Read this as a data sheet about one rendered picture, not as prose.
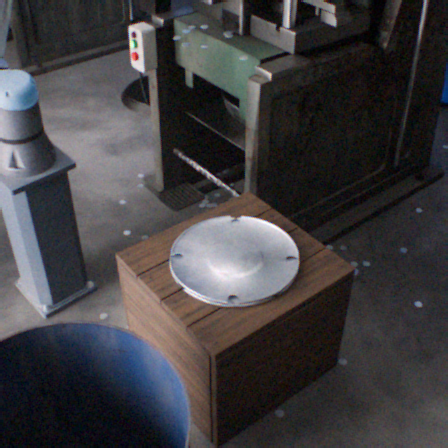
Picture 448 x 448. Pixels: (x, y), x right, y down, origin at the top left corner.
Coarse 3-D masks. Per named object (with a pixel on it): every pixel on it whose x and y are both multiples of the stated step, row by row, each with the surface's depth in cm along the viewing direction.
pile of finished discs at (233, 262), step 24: (192, 240) 143; (216, 240) 143; (240, 240) 142; (264, 240) 143; (288, 240) 143; (192, 264) 137; (216, 264) 136; (240, 264) 136; (264, 264) 137; (288, 264) 137; (192, 288) 131; (216, 288) 131; (240, 288) 131; (264, 288) 131
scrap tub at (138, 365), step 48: (48, 336) 109; (96, 336) 109; (0, 384) 108; (48, 384) 116; (96, 384) 118; (144, 384) 112; (0, 432) 112; (48, 432) 123; (96, 432) 128; (144, 432) 123
